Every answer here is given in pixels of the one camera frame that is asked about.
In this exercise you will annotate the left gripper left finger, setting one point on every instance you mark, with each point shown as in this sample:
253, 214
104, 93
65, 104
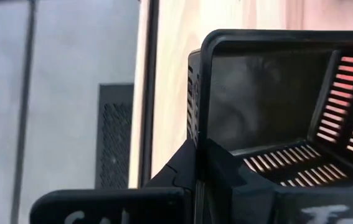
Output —
117, 208

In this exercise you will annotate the black metal table frame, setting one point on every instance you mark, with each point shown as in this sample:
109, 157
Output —
149, 93

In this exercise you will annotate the black slotted plastic basket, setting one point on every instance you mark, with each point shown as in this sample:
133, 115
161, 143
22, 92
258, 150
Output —
257, 93

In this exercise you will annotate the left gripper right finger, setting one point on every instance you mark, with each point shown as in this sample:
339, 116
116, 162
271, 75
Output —
288, 208

